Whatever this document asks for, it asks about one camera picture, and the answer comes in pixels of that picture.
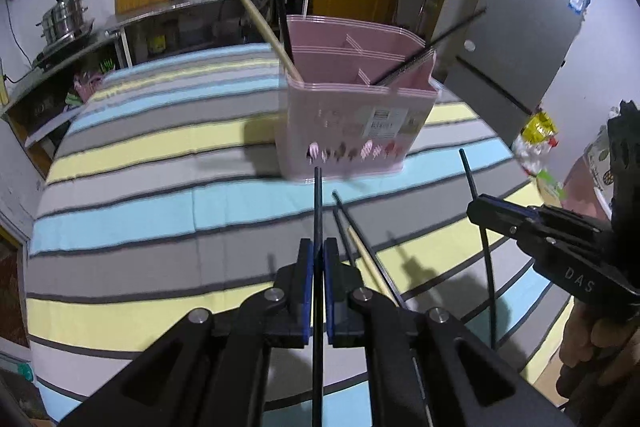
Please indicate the striped tablecloth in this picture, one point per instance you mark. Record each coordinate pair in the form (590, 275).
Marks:
(166, 195)

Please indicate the person's right hand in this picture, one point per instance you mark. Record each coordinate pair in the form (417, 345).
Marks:
(586, 335)

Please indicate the stainless steel steamer pot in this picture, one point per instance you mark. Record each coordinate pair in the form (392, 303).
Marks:
(64, 17)

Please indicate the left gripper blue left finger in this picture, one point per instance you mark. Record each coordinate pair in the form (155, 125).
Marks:
(303, 274)

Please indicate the grey refrigerator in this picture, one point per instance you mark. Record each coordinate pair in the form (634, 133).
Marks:
(510, 56)

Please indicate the pink plastic utensil basket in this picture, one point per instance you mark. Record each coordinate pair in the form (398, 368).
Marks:
(336, 117)

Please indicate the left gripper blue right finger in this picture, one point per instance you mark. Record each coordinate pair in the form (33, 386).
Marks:
(336, 290)

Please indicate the black induction cooker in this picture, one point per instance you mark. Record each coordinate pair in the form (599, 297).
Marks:
(53, 48)

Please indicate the leaning black chopstick in basket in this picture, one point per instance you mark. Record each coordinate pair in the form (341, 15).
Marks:
(416, 59)

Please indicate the wooden chopstick in basket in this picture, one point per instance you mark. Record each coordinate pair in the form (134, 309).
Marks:
(266, 32)

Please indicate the wooden chopstick on table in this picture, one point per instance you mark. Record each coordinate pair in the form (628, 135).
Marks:
(374, 278)

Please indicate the yellow snack bag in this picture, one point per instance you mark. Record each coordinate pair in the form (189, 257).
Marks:
(534, 142)

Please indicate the steel kitchen shelf table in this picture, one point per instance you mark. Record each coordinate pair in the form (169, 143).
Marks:
(177, 27)

